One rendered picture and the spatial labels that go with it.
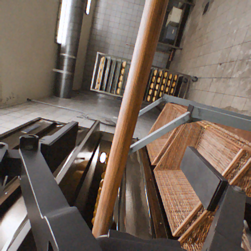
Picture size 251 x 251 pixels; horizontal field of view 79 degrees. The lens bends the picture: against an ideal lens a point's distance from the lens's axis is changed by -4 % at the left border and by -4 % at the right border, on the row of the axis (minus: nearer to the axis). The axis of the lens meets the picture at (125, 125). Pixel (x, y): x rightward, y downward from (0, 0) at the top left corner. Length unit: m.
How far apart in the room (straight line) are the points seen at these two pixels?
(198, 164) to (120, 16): 5.39
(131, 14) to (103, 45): 1.20
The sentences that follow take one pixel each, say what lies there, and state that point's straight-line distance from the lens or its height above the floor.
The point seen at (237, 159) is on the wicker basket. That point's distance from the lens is 0.73.
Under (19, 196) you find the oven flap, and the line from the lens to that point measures 0.99.
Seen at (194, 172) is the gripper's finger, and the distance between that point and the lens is 0.18.
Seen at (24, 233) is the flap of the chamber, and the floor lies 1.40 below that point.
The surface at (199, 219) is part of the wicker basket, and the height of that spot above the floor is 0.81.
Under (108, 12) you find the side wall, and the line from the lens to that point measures 5.54.
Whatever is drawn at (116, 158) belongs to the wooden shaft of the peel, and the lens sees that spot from 0.26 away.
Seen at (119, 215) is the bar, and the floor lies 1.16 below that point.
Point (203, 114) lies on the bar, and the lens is 0.64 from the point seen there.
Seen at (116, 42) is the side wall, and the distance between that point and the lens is 5.30.
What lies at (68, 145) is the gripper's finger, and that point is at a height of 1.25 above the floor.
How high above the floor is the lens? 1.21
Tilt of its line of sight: 3 degrees down
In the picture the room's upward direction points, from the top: 77 degrees counter-clockwise
